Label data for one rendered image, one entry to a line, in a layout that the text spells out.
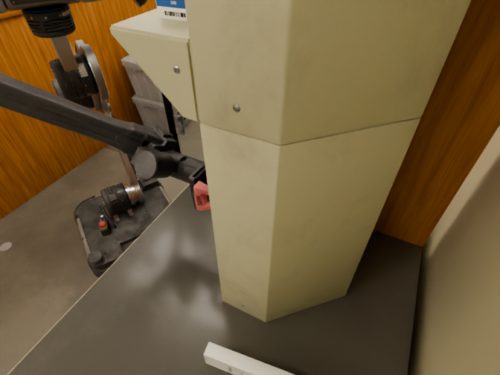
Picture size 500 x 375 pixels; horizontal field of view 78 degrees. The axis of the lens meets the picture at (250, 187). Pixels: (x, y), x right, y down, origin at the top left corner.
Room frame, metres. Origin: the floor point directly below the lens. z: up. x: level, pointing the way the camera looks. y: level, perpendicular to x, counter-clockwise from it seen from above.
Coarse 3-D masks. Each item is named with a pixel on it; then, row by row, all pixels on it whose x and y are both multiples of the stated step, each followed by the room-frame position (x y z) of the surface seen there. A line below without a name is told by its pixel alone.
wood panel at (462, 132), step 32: (480, 0) 0.55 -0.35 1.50; (480, 32) 0.54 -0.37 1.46; (448, 64) 0.55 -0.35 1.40; (480, 64) 0.53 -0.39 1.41; (448, 96) 0.54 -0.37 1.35; (480, 96) 0.52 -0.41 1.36; (448, 128) 0.53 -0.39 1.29; (480, 128) 0.51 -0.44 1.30; (416, 160) 0.54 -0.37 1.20; (448, 160) 0.51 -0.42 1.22; (416, 192) 0.53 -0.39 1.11; (448, 192) 0.50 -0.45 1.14; (384, 224) 0.54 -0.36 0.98; (416, 224) 0.51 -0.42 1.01
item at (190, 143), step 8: (176, 112) 0.72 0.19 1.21; (184, 120) 0.72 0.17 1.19; (192, 120) 0.71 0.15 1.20; (184, 128) 0.72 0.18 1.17; (192, 128) 0.71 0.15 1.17; (184, 136) 0.72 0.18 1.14; (192, 136) 0.71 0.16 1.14; (200, 136) 0.70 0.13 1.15; (184, 144) 0.72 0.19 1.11; (192, 144) 0.71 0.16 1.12; (200, 144) 0.70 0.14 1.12; (184, 152) 0.72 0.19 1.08; (192, 152) 0.71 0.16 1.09; (200, 152) 0.70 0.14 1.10; (200, 160) 0.70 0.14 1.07
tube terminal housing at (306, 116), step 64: (192, 0) 0.34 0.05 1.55; (256, 0) 0.31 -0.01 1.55; (320, 0) 0.30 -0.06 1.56; (384, 0) 0.32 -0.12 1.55; (448, 0) 0.35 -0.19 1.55; (256, 64) 0.31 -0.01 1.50; (320, 64) 0.30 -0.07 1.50; (384, 64) 0.33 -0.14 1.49; (256, 128) 0.31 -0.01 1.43; (320, 128) 0.31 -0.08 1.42; (384, 128) 0.34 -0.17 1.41; (256, 192) 0.31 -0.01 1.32; (320, 192) 0.31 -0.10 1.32; (384, 192) 0.35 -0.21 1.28; (256, 256) 0.30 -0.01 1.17; (320, 256) 0.32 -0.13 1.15
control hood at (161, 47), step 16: (144, 16) 0.43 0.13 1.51; (112, 32) 0.39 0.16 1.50; (128, 32) 0.38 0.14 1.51; (144, 32) 0.37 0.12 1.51; (160, 32) 0.37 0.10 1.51; (176, 32) 0.37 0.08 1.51; (128, 48) 0.38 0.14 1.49; (144, 48) 0.37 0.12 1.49; (160, 48) 0.36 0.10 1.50; (176, 48) 0.35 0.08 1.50; (144, 64) 0.37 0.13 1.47; (160, 64) 0.36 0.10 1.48; (176, 64) 0.35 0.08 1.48; (192, 64) 0.35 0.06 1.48; (160, 80) 0.36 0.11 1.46; (176, 80) 0.35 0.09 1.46; (192, 80) 0.34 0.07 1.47; (176, 96) 0.36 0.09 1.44; (192, 96) 0.34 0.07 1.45; (192, 112) 0.35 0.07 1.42
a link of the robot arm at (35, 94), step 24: (0, 72) 0.55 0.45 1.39; (0, 96) 0.50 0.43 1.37; (24, 96) 0.52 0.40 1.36; (48, 96) 0.55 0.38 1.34; (48, 120) 0.52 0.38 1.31; (72, 120) 0.53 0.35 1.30; (96, 120) 0.55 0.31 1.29; (120, 120) 0.60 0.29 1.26; (120, 144) 0.55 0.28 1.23; (144, 144) 0.58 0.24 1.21
